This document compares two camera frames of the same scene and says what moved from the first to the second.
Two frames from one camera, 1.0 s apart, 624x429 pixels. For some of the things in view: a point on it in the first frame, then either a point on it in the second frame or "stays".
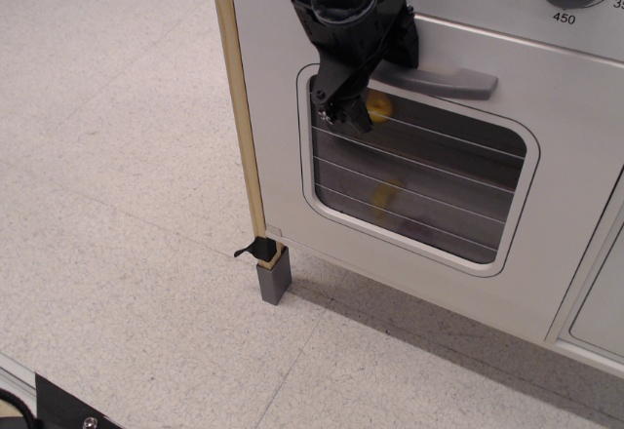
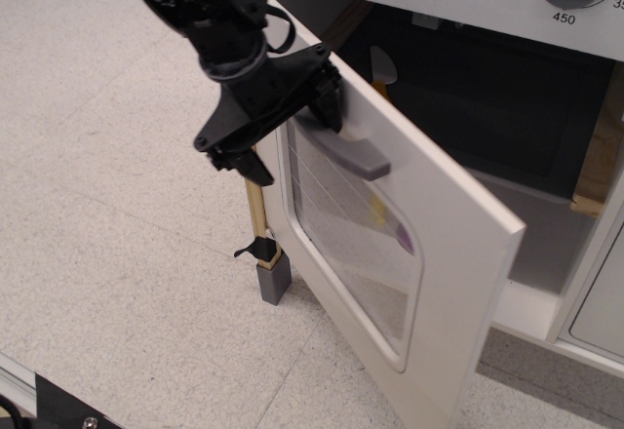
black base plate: x=57 y=409 stays
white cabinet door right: x=589 y=317 stays
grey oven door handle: x=464 y=83 -> x=360 y=157
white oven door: x=481 y=183 -> x=401 y=280
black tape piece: x=262 y=247 stays
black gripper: x=350 y=56 -> x=253 y=104
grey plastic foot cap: x=275 y=282 stays
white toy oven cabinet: x=492 y=178 stays
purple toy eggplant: x=416 y=229 -> x=405 y=240
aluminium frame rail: x=19 y=379 stays
